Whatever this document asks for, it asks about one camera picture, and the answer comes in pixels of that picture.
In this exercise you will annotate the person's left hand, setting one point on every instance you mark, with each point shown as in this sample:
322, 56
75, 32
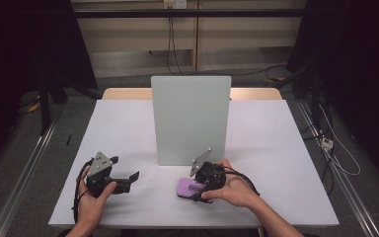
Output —
92, 210

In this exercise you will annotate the wooden table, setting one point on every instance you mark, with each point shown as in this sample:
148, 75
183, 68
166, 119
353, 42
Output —
125, 93

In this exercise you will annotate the black curtain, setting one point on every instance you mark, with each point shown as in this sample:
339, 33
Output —
358, 65
19, 49

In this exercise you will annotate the white whiteboard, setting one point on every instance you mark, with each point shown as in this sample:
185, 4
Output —
190, 125

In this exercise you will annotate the yellow floor tape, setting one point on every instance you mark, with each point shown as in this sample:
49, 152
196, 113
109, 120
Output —
34, 107
275, 79

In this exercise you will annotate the black stand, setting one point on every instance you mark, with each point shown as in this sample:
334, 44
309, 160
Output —
44, 105

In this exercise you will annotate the person's right hand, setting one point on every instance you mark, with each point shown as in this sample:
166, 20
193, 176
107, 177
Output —
237, 189

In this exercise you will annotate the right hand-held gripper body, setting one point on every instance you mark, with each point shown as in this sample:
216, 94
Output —
210, 174

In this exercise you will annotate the purple whiteboard eraser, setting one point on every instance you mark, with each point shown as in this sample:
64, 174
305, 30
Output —
186, 187

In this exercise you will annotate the black horizontal bar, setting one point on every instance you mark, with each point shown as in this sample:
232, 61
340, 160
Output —
190, 13

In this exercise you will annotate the white power strip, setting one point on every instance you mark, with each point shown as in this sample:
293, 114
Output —
326, 143

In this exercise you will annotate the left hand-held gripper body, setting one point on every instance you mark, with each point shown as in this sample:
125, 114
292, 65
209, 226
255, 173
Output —
98, 166

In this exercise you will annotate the white table cover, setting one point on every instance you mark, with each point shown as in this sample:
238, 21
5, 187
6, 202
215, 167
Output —
138, 210

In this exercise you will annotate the metal floor rail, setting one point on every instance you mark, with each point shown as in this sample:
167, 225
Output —
348, 194
23, 181

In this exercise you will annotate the small black floor object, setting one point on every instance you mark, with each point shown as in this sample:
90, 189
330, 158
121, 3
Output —
68, 140

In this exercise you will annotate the white wall outlet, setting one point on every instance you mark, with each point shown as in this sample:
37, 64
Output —
175, 3

